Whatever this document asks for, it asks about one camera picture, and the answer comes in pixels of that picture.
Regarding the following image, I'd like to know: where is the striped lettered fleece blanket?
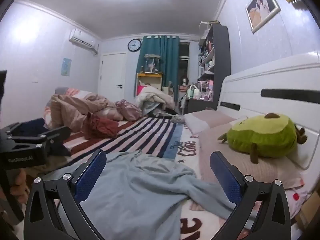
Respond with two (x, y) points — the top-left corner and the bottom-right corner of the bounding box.
(44, 116), (312, 240)

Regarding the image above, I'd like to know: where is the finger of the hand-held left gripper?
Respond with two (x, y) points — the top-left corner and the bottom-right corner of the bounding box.
(7, 126), (72, 156)
(0, 122), (28, 137)

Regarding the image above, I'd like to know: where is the light blue garment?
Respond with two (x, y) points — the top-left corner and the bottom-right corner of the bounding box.
(72, 149), (237, 240)

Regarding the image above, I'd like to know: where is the cardboard box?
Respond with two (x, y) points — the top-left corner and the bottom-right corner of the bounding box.
(296, 186), (320, 231)

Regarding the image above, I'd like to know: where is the dark navy garment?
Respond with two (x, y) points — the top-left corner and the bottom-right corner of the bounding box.
(19, 118), (49, 136)

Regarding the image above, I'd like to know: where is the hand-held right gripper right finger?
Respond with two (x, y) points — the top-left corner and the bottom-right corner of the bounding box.
(209, 151), (292, 240)

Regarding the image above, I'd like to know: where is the framed wall picture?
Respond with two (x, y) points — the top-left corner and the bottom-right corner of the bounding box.
(245, 0), (281, 34)

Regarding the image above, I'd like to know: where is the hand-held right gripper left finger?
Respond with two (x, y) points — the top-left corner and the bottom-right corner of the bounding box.
(23, 149), (108, 240)

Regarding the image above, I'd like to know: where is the person's left hand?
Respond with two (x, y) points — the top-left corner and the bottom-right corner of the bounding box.
(9, 169), (33, 198)

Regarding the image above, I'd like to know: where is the white bed headboard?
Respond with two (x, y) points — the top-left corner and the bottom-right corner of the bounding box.
(216, 51), (320, 171)

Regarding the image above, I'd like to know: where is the wall clock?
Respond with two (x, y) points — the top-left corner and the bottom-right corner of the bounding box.
(127, 39), (142, 53)

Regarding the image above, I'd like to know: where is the large pink ribbed pillow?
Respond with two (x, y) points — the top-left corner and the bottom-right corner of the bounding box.
(199, 124), (305, 189)

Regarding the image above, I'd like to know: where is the white comforter pile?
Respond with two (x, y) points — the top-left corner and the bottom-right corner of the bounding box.
(136, 85), (176, 117)

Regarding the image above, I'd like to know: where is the small pink pillow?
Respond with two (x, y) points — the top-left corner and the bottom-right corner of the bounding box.
(183, 109), (237, 135)

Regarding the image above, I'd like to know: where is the dark desk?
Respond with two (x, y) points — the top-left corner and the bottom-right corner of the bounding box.
(178, 97), (218, 115)

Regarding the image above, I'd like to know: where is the yellow shelf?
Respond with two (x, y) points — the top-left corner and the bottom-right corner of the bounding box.
(136, 73), (163, 97)

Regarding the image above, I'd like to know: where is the white air conditioner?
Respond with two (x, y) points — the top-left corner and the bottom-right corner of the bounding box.
(68, 28), (99, 55)

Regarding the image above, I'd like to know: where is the green avocado plush toy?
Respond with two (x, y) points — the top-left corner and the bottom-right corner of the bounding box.
(217, 113), (307, 164)

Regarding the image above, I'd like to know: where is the window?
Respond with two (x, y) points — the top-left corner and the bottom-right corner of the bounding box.
(178, 42), (192, 86)

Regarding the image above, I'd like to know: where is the cluster of bottles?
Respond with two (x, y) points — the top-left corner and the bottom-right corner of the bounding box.
(186, 79), (214, 100)

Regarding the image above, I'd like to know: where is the glass display case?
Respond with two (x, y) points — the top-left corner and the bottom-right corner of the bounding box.
(143, 54), (162, 74)

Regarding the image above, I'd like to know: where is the red garment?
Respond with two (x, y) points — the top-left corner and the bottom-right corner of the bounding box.
(82, 112), (119, 140)

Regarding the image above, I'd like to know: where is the pink crumpled duvet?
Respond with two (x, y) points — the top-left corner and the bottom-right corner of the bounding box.
(44, 87), (123, 133)

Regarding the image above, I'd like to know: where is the teal curtain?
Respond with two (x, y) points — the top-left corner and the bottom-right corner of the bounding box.
(136, 35), (181, 98)

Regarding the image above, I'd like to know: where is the small blue wall poster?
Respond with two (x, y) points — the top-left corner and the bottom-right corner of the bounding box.
(61, 58), (72, 77)

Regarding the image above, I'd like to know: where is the pink plaid cloth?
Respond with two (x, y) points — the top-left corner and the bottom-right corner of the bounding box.
(114, 99), (142, 122)

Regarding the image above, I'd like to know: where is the white door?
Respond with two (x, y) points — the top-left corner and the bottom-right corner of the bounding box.
(98, 52), (127, 101)

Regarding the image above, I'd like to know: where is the dark bookshelf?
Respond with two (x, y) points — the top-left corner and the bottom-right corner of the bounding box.
(197, 21), (231, 103)

